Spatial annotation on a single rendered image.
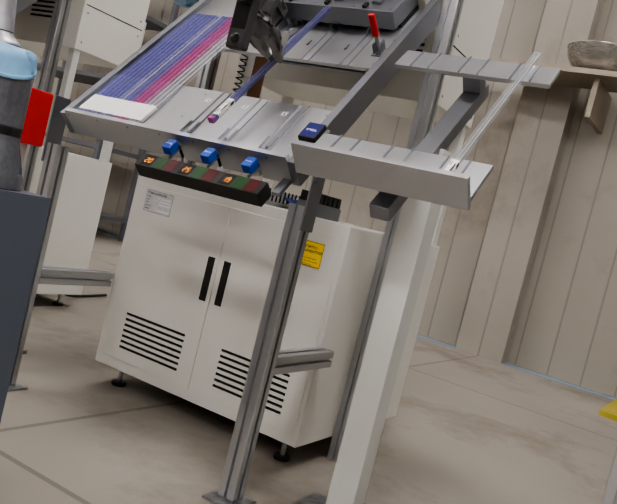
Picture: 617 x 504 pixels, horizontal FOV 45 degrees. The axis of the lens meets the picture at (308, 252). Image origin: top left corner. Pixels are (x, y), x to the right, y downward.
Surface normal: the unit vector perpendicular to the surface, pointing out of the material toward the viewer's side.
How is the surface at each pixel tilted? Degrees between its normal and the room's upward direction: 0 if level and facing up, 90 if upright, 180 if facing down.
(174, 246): 90
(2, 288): 90
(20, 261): 90
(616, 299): 90
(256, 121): 46
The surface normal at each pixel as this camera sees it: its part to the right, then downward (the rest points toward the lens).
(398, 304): -0.48, -0.07
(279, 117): -0.18, -0.72
